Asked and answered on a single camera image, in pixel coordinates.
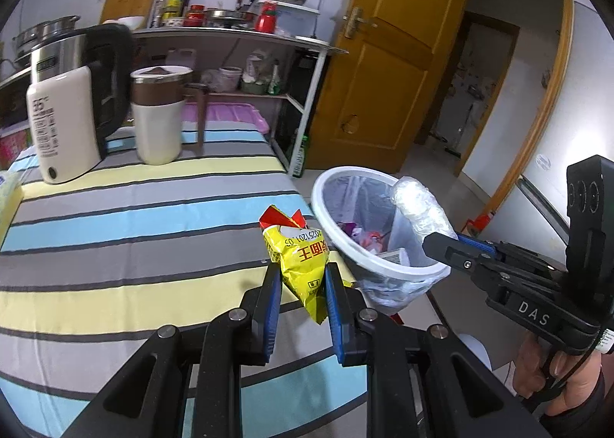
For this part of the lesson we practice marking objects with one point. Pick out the red bottle on shelf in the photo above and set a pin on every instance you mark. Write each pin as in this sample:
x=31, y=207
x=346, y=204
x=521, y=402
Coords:
x=267, y=19

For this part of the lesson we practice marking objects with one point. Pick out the yellow wooden door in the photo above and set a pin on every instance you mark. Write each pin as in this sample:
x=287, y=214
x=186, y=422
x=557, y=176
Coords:
x=378, y=91

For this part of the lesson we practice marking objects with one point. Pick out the pink lid storage box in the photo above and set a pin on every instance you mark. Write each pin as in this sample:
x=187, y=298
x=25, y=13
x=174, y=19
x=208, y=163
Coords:
x=218, y=113

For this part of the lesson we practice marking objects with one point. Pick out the steel cooking pot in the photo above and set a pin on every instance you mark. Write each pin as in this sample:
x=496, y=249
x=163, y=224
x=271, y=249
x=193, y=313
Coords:
x=27, y=39

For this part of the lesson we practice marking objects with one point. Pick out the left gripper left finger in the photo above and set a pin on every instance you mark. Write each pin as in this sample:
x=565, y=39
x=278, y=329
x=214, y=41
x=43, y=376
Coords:
x=262, y=305

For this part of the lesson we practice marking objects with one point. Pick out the white electric kettle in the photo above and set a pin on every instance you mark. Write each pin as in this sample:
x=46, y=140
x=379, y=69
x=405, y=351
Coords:
x=79, y=94

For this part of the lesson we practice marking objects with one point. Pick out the striped tablecloth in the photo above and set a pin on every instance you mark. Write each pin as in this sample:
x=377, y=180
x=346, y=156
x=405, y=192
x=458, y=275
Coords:
x=91, y=268

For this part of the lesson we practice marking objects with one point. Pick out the yellow snack packet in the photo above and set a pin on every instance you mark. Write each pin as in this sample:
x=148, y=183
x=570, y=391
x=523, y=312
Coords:
x=302, y=253

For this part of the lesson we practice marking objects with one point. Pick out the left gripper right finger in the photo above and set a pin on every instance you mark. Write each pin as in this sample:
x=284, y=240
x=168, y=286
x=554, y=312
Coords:
x=352, y=336

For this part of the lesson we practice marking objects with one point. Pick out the metal kitchen shelf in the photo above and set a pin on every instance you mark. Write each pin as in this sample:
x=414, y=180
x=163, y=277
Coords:
x=301, y=60

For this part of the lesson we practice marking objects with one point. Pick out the white trash bin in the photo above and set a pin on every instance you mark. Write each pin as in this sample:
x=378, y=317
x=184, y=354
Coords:
x=390, y=265

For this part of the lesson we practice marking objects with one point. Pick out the clear plastic wrap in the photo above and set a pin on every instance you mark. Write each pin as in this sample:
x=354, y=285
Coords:
x=420, y=208

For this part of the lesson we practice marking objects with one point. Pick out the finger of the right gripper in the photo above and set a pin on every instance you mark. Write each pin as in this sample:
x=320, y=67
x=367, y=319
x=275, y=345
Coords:
x=457, y=254
x=478, y=244

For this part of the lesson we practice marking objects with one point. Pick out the cream brown lidded mug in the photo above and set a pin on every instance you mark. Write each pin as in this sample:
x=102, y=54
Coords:
x=158, y=98

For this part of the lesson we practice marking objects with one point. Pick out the purple foil wrapper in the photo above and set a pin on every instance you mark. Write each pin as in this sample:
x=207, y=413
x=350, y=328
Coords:
x=352, y=230

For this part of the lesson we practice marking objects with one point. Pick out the person right hand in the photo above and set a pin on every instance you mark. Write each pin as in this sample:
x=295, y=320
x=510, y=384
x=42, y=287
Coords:
x=528, y=377

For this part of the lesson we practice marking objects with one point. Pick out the yellow white tissue pack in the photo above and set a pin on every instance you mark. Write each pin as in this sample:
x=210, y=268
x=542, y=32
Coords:
x=11, y=195

